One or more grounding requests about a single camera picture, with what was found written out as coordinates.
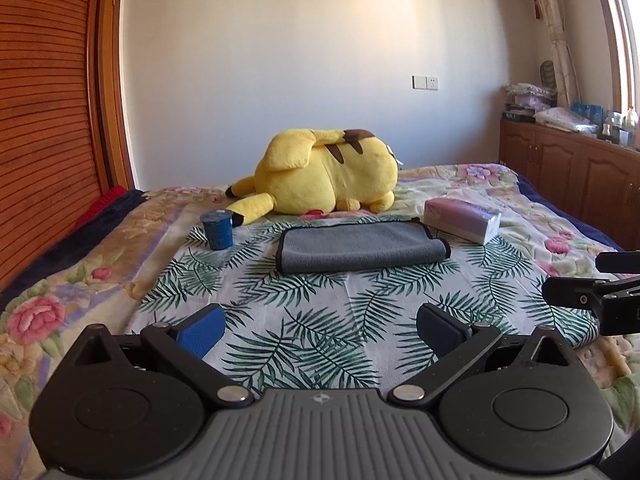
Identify grey folded towel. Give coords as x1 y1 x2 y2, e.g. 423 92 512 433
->
276 219 451 275

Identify red pillow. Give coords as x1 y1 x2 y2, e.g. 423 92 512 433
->
74 185 128 230

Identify white wall socket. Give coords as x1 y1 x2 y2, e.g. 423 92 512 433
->
412 75 439 91

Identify wooden slatted headboard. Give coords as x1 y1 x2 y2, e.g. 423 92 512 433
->
1 0 107 286

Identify pile of folded fabrics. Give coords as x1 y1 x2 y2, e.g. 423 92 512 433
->
502 84 598 134

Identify bottles on cabinet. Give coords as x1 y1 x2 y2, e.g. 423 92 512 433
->
570 102 639 150

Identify blue cylindrical container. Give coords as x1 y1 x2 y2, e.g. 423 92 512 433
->
200 209 233 250

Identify wooden cabinet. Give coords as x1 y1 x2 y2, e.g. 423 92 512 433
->
499 119 639 250

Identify yellow Pikachu plush toy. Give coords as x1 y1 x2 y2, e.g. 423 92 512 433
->
226 129 399 226

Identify beige curtain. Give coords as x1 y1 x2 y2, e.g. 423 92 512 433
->
535 0 580 107

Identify palm leaf print cloth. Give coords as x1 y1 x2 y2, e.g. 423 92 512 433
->
128 222 598 393

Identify floral bed blanket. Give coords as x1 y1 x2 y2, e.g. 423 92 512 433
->
1 164 639 479

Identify pink tissue pack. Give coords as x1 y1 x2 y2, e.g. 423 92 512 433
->
422 197 501 245

